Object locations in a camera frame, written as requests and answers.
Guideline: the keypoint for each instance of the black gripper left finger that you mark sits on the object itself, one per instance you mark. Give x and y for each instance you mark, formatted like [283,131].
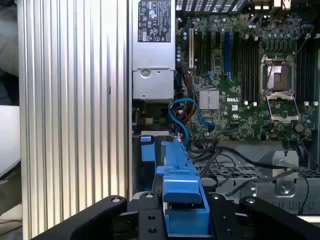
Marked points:
[100,220]

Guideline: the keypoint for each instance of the black expansion slot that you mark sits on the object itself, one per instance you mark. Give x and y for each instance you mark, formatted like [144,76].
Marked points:
[198,50]
[207,50]

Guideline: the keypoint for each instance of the dark grey PC case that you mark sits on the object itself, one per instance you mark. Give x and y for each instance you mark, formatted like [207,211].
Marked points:
[252,156]

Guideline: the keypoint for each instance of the metal socket cover frame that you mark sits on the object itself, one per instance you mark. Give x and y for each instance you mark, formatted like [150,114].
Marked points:
[285,118]

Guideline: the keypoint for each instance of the silver finned chipset heatsink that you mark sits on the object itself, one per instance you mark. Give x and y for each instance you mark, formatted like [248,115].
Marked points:
[209,100]

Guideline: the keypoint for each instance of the silver power supply with label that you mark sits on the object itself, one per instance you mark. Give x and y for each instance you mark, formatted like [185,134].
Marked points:
[152,57]

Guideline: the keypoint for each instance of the black RAM slot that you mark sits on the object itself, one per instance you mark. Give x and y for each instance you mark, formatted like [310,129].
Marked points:
[298,75]
[252,70]
[313,75]
[248,70]
[303,75]
[256,70]
[308,75]
[243,70]

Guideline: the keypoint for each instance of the white desk surface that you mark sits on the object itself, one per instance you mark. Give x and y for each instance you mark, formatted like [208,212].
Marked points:
[8,140]

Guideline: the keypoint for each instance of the thin metal locking lever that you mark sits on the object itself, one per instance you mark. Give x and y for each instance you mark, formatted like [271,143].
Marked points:
[271,68]
[303,41]

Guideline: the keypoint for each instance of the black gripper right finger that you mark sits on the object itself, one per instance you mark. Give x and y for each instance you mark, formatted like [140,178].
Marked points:
[270,220]

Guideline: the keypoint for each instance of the grey metal disk bay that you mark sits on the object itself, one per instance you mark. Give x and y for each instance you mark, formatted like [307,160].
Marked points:
[265,197]

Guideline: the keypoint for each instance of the CPU socket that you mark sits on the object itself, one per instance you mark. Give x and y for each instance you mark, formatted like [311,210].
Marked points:
[277,77]

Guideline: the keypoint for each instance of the white expansion slot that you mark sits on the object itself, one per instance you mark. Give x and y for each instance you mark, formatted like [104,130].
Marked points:
[191,47]

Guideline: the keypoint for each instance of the blue expansion slot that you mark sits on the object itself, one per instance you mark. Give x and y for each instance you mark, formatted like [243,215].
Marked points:
[227,52]

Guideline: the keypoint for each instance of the green motherboard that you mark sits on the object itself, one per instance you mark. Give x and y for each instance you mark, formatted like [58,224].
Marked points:
[240,120]

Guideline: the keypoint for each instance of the round coin battery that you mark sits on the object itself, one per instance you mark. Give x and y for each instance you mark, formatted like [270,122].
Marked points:
[299,127]

